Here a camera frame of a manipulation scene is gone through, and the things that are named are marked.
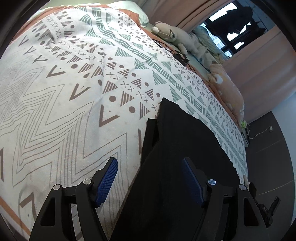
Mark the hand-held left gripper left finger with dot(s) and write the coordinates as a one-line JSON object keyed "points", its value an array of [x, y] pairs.
{"points": [[106, 178]]}

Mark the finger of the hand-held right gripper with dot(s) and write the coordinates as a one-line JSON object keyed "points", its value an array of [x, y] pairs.
{"points": [[252, 190]]}

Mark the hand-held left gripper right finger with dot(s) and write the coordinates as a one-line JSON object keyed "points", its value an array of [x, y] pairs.
{"points": [[193, 183]]}

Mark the black jacket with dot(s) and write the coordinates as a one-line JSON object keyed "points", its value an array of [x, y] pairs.
{"points": [[175, 139]]}

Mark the white nightstand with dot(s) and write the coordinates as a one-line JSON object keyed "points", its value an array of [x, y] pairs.
{"points": [[245, 136]]}

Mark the yellow green small item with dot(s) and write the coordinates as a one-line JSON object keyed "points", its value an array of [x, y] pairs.
{"points": [[243, 125]]}

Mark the patterned white blanket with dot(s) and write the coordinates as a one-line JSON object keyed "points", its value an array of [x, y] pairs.
{"points": [[57, 92]]}

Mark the pink plush pillow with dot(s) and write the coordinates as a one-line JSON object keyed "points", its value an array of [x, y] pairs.
{"points": [[227, 88]]}

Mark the pink curtain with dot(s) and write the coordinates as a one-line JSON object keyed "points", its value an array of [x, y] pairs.
{"points": [[175, 11], [261, 69]]}

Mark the small black device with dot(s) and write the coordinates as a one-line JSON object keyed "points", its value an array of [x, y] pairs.
{"points": [[182, 57]]}

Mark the crumpled pale bedding pile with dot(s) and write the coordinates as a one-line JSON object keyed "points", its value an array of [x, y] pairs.
{"points": [[208, 44]]}

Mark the beige plush bear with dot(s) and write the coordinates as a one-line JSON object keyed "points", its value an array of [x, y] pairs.
{"points": [[173, 34]]}

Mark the hanging black coat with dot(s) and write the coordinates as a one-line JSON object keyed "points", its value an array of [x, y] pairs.
{"points": [[231, 20]]}

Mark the white pillow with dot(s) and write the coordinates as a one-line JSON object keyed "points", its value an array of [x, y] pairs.
{"points": [[134, 11]]}

